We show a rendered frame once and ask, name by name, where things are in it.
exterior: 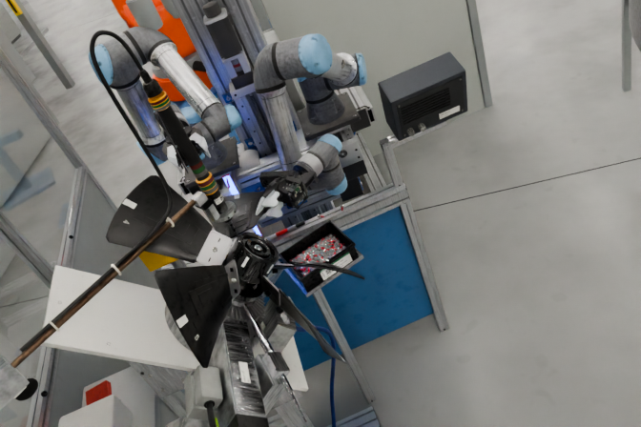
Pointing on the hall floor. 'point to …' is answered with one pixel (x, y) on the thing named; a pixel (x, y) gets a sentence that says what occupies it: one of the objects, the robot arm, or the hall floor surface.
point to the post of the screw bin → (342, 344)
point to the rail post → (423, 265)
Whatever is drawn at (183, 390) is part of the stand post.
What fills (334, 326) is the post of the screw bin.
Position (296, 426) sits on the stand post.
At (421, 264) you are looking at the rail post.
